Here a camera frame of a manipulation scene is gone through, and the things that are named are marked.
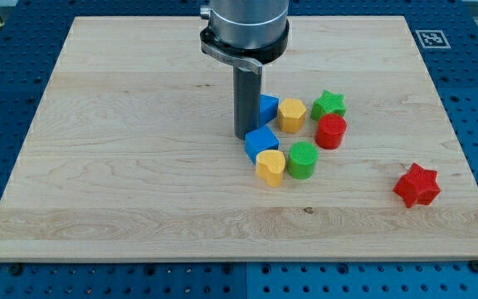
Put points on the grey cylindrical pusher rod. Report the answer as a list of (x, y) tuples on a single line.
[(247, 97)]

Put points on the green star block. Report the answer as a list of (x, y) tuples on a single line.
[(328, 103)]

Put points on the white fiducial marker tag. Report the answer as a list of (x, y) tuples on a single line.
[(432, 39)]

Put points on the yellow hexagon block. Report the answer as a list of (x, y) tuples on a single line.
[(291, 115)]

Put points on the yellow heart block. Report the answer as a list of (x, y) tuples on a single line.
[(270, 166)]

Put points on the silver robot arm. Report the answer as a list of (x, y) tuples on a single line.
[(246, 35)]

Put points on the green cylinder block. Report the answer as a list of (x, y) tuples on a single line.
[(302, 159)]

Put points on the blue cube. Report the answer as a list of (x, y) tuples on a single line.
[(259, 140)]

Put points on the red star block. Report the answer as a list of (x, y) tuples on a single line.
[(417, 186)]

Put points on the light wooden board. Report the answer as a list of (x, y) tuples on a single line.
[(131, 155)]

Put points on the blue block behind rod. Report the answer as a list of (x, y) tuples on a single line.
[(268, 108)]

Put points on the red cylinder block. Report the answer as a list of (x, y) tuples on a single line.
[(330, 131)]

